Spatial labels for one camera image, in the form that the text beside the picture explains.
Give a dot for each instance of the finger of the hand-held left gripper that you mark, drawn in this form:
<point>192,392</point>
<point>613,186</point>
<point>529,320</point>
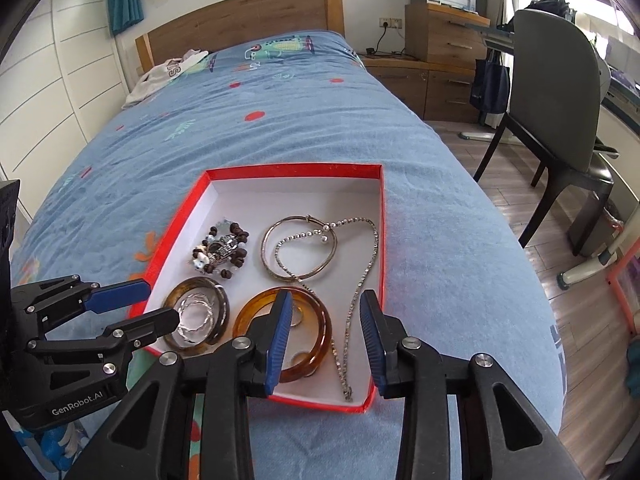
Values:
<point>150,325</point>
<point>120,294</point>

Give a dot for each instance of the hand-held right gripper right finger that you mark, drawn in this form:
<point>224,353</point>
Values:
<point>372,345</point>

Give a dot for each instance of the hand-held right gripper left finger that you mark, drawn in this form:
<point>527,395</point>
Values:
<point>280,340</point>

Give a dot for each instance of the small silver hoop earring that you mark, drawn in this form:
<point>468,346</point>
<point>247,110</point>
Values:
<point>298,321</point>

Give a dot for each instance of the twisted silver hoop earring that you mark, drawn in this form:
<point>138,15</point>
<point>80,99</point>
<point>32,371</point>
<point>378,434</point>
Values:
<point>185,330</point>
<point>192,299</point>

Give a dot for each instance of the wide amber bangle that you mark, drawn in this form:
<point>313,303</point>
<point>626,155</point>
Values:
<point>320,345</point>

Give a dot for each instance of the brown tortoiseshell bangle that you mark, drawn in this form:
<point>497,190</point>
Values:
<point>222,317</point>

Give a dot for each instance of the thin silver bangle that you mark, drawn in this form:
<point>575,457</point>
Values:
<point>267,260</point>

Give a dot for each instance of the red cardboard box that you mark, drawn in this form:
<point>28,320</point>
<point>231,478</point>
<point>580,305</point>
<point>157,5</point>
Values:
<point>300,195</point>

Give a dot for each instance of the person's left hand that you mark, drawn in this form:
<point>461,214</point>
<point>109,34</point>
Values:
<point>55,447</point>

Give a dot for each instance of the white garment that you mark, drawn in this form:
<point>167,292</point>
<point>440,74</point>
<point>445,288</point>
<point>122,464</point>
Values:
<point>160,77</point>

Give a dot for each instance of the blue printed blanket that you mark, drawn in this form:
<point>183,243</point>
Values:
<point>300,110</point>

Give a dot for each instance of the white wardrobe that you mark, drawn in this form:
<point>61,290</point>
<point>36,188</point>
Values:
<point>45,70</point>

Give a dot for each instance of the pink plastic bin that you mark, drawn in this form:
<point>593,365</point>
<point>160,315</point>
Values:
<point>627,290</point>

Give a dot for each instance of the low wooden dresser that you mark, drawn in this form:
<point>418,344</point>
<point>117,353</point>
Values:
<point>410,85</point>

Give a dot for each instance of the dark blue bag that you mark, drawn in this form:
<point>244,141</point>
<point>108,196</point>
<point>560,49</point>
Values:
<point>490,85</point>

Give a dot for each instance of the wooden bed headboard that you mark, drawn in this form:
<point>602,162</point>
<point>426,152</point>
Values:
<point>240,25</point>

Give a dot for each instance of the grey chair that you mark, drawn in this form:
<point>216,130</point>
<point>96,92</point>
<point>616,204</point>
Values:
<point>555,90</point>

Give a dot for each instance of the wooden drawer unit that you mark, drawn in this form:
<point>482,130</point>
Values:
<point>440,35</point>

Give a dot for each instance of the black bag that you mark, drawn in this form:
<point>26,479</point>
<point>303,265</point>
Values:
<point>550,6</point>

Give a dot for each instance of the wall socket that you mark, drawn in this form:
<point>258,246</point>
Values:
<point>390,23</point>

